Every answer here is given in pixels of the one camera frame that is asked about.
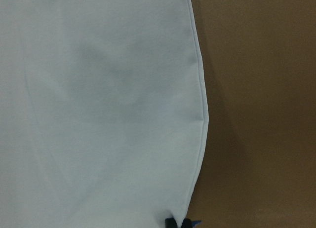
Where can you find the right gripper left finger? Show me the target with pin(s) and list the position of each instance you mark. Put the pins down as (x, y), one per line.
(170, 223)

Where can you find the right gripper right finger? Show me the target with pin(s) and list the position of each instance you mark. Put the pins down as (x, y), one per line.
(187, 223)

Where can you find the light blue t-shirt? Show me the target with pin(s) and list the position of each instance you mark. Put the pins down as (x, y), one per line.
(103, 113)

